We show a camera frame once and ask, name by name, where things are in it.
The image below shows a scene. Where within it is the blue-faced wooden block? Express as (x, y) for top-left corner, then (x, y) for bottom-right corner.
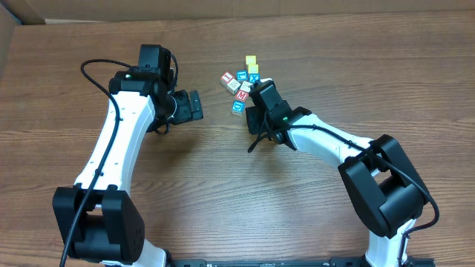
(232, 100), (245, 116)

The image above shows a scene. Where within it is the red M block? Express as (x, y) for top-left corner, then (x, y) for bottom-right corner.
(235, 90), (249, 102)

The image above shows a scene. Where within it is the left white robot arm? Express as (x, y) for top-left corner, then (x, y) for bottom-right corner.
(52, 67), (203, 266)

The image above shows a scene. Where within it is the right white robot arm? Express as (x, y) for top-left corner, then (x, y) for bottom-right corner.
(246, 106), (433, 266)

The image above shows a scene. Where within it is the white red-edged block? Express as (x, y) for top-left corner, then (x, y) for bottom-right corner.
(240, 81), (253, 93)

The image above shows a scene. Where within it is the white patterned block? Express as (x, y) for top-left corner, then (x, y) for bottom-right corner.
(226, 79), (241, 95)

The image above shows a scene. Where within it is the blue X block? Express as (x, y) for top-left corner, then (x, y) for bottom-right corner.
(249, 73), (261, 84)

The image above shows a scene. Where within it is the blue picture block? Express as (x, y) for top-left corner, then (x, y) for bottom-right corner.
(235, 70), (249, 82)

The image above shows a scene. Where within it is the red letter block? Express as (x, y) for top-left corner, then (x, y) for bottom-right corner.
(220, 72), (234, 86)

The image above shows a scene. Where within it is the near yellow block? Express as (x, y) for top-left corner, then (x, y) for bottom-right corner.
(246, 64), (259, 74)

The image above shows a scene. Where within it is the yellow block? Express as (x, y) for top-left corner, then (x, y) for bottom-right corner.
(246, 64), (259, 74)
(245, 55), (257, 65)

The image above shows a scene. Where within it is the far yellow block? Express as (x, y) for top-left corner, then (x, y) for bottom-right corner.
(245, 55), (257, 65)

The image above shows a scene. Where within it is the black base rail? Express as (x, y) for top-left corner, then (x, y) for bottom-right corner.
(166, 257), (436, 267)

